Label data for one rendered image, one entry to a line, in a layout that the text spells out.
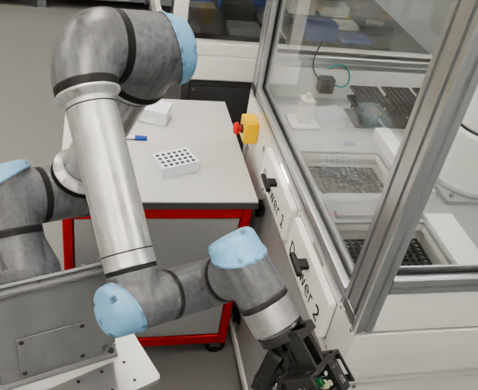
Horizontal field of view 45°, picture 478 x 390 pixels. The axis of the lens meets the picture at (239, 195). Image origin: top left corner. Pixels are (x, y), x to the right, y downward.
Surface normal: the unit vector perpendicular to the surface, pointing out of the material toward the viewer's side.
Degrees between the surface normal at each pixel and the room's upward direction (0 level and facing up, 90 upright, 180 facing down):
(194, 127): 0
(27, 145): 0
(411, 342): 90
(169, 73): 108
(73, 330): 90
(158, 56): 79
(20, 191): 46
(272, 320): 56
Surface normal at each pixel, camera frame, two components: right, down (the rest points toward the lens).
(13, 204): 0.51, -0.17
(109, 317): -0.74, 0.14
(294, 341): -0.65, 0.38
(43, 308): 0.46, 0.58
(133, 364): 0.14, -0.79
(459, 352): 0.18, 0.61
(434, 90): -0.97, 0.00
